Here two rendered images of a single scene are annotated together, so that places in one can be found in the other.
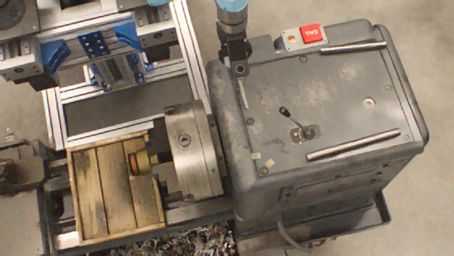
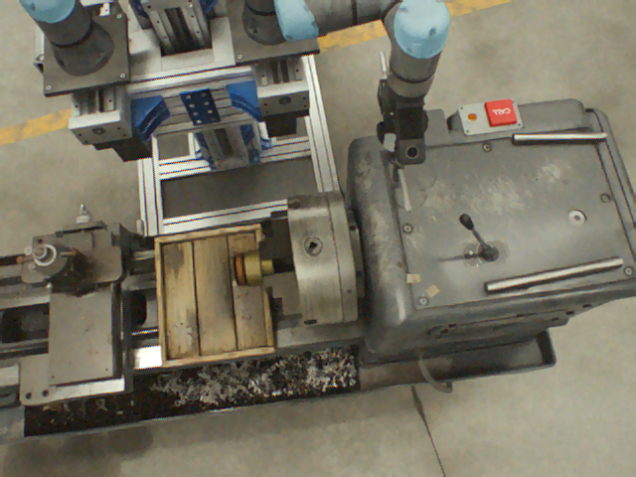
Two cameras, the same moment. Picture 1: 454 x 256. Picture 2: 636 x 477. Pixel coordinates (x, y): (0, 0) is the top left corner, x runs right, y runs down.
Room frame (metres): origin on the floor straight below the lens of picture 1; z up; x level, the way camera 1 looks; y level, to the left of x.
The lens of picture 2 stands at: (0.20, 0.09, 2.29)
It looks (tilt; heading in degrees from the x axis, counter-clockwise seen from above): 72 degrees down; 4
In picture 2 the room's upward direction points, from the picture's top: 4 degrees counter-clockwise
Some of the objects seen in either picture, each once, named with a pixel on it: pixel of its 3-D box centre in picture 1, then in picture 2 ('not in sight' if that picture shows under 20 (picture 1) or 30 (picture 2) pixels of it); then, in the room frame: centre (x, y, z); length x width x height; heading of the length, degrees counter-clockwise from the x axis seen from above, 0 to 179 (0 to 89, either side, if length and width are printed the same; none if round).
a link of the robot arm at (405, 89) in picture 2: (231, 19); (408, 73); (0.73, -0.04, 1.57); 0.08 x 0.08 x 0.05
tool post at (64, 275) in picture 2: (1, 173); (64, 265); (0.55, 0.74, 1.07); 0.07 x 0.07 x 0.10; 8
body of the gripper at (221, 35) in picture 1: (232, 32); (402, 96); (0.73, -0.04, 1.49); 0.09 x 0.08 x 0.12; 8
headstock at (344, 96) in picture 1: (308, 121); (477, 232); (0.64, -0.27, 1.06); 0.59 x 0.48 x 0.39; 98
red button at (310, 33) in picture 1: (310, 34); (500, 113); (0.85, -0.29, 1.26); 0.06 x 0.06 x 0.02; 8
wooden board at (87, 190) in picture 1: (115, 187); (213, 294); (0.52, 0.41, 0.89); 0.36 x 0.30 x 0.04; 8
